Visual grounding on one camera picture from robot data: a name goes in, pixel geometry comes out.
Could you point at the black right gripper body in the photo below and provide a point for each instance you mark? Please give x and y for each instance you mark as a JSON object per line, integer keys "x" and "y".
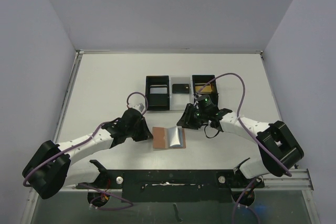
{"x": 189, "y": 116}

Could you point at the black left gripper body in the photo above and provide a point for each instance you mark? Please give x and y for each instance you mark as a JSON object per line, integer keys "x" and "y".
{"x": 130, "y": 131}

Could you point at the tan leather card holder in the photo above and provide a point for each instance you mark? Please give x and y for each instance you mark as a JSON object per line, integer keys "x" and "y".
{"x": 168, "y": 138}

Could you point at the white bin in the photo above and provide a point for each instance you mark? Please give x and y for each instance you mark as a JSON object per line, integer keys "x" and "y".
{"x": 178, "y": 102}

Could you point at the black bin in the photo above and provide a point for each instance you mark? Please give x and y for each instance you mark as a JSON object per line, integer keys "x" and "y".
{"x": 157, "y": 102}
{"x": 203, "y": 78}

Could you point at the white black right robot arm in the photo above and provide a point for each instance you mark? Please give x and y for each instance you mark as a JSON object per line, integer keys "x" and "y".
{"x": 279, "y": 150}

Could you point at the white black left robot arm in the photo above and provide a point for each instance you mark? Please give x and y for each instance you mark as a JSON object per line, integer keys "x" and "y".
{"x": 49, "y": 170}

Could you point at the gold card in bin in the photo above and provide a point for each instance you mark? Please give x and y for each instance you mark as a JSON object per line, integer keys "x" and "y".
{"x": 199, "y": 88}

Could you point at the black card in bin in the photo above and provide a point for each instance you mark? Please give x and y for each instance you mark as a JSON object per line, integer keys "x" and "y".
{"x": 180, "y": 88}

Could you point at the silver card in bin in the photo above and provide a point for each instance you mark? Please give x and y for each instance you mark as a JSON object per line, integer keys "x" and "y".
{"x": 158, "y": 89}

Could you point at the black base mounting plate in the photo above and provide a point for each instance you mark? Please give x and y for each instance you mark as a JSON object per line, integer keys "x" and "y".
{"x": 172, "y": 186}

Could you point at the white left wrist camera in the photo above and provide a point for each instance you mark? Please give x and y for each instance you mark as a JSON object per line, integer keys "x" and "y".
{"x": 139, "y": 107}

